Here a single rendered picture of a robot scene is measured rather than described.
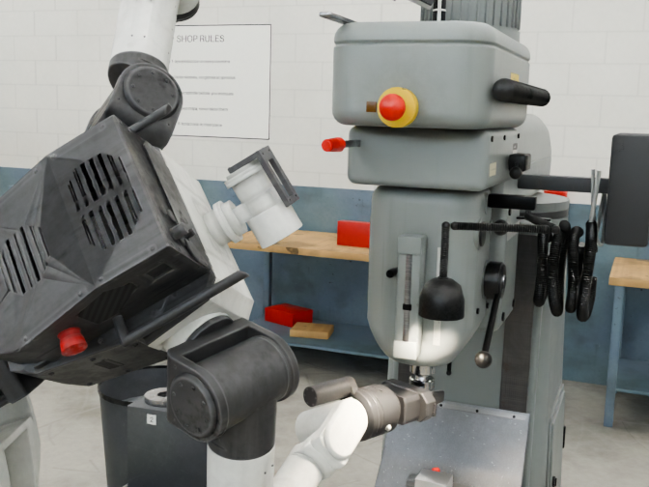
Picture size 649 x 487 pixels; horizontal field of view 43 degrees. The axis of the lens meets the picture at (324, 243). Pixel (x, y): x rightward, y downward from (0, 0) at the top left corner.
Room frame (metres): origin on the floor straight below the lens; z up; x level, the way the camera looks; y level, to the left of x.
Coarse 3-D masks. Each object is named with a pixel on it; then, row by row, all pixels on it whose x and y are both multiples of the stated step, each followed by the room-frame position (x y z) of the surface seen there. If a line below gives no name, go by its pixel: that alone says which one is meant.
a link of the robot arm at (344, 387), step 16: (320, 384) 1.33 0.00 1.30; (336, 384) 1.34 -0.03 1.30; (352, 384) 1.36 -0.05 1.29; (304, 400) 1.32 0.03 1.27; (320, 400) 1.30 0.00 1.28; (368, 400) 1.34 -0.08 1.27; (304, 416) 1.33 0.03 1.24; (320, 416) 1.30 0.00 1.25; (368, 416) 1.32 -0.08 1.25; (304, 432) 1.32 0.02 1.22; (368, 432) 1.33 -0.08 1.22
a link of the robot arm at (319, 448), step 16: (352, 400) 1.29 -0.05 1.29; (336, 416) 1.26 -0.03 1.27; (352, 416) 1.28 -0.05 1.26; (320, 432) 1.24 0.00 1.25; (336, 432) 1.24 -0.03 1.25; (352, 432) 1.26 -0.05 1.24; (304, 448) 1.23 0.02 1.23; (320, 448) 1.22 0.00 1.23; (336, 448) 1.23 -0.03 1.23; (352, 448) 1.25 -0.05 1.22; (320, 464) 1.22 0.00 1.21; (336, 464) 1.23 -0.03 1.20
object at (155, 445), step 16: (144, 400) 1.70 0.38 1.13; (160, 400) 1.67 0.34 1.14; (128, 416) 1.67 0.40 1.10; (144, 416) 1.65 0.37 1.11; (160, 416) 1.64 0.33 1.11; (128, 432) 1.67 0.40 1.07; (144, 432) 1.65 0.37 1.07; (160, 432) 1.64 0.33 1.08; (176, 432) 1.63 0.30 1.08; (128, 448) 1.67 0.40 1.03; (144, 448) 1.65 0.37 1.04; (160, 448) 1.64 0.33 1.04; (176, 448) 1.63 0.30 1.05; (192, 448) 1.62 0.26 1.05; (128, 464) 1.67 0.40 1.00; (144, 464) 1.66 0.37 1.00; (160, 464) 1.64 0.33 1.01; (176, 464) 1.63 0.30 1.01; (192, 464) 1.62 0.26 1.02; (128, 480) 1.67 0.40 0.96; (144, 480) 1.66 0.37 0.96; (160, 480) 1.64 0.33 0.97; (176, 480) 1.63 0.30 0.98; (192, 480) 1.62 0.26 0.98
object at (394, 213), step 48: (384, 192) 1.42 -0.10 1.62; (432, 192) 1.39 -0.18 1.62; (480, 192) 1.43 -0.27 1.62; (384, 240) 1.42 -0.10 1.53; (432, 240) 1.38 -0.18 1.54; (480, 240) 1.39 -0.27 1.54; (384, 288) 1.41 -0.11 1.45; (480, 288) 1.45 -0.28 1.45; (384, 336) 1.41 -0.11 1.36; (432, 336) 1.38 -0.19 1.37
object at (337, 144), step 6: (330, 138) 1.28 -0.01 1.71; (336, 138) 1.29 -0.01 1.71; (342, 138) 1.31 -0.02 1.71; (324, 144) 1.27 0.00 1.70; (330, 144) 1.27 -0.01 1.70; (336, 144) 1.28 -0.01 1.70; (342, 144) 1.30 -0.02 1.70; (348, 144) 1.34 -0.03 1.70; (354, 144) 1.37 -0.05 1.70; (324, 150) 1.27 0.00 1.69; (330, 150) 1.27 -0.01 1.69; (336, 150) 1.29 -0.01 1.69; (342, 150) 1.31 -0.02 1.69
